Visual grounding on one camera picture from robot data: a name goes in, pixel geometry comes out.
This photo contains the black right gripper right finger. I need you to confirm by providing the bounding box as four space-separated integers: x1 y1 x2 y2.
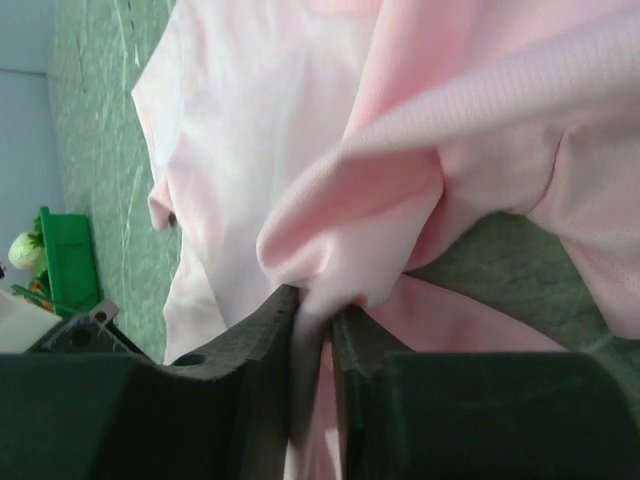
331 307 639 479

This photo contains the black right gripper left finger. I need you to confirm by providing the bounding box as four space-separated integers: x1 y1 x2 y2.
1 286 298 479

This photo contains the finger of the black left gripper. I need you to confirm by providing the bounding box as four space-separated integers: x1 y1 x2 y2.
27 299 143 354

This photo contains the pink t-shirt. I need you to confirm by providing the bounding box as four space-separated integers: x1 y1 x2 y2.
132 1 639 479

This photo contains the green leafy vegetable toy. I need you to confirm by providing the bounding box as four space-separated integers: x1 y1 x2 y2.
11 270 64 313

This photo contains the green plastic crate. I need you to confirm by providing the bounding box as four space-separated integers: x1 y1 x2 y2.
38 207 102 317

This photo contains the white radish toy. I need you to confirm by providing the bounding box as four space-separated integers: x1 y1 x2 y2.
8 232 42 270

